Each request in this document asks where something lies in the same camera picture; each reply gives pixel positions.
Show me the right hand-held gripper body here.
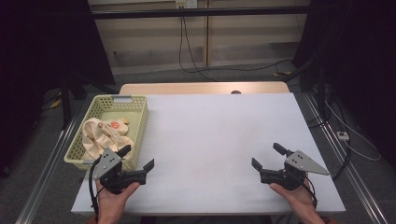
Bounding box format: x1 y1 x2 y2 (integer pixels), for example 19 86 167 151
259 149 331 191

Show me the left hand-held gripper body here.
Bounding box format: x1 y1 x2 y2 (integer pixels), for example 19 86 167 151
92 147 148 196

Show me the cream cloth garment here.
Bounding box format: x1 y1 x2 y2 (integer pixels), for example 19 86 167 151
81 117 135 161

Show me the light green plastic basket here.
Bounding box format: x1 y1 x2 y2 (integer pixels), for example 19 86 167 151
64 94 149 172

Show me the person's right hand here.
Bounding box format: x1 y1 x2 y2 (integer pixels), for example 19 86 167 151
268 178 318 216

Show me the person's left hand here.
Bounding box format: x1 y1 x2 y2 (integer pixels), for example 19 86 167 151
95 179 141 217

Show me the white table mat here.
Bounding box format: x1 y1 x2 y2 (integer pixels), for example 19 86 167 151
70 92 347 217

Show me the black metal stand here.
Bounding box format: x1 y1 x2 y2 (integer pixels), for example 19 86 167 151
59 74 90 131
288 54 332 124

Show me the black curtain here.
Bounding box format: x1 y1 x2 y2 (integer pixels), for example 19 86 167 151
0 0 117 178
291 0 396 161

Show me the black horizontal bar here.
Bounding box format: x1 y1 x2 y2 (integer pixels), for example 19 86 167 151
90 5 312 21

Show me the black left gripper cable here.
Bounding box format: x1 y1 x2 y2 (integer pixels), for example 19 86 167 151
88 156 103 217

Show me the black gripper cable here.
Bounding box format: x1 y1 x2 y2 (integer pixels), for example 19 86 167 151
88 156 103 217
303 176 318 209

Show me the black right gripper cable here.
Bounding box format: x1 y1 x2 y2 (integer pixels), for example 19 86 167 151
303 176 318 209

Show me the aluminium floor rail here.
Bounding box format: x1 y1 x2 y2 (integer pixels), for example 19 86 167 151
302 92 389 224
14 113 80 224

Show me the white floor cable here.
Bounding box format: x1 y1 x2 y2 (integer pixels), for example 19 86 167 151
323 101 382 162

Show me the black wall cable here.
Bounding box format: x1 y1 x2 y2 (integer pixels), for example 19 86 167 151
177 15 219 83
181 15 294 73

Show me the white wall socket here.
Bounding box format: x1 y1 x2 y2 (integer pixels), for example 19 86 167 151
175 0 199 9

